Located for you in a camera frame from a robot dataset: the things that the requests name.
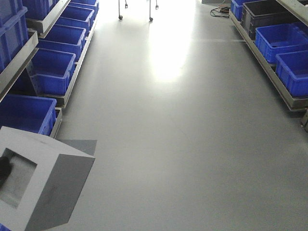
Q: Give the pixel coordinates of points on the gray square base block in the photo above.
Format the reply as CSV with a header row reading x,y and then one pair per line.
x,y
45,183

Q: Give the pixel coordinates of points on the black bin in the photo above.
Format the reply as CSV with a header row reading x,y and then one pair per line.
x,y
264,13

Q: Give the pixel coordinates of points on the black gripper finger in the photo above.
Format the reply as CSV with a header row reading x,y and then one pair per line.
x,y
5,169

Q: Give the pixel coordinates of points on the blue bin right row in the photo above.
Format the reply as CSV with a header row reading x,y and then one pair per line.
x,y
283,38
292,70

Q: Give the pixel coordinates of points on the blue bin row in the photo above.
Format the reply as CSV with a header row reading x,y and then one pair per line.
x,y
283,38
29,113
54,70
292,70

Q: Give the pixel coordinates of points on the blue bin left row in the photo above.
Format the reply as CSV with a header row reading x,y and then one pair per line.
x,y
54,70
29,113

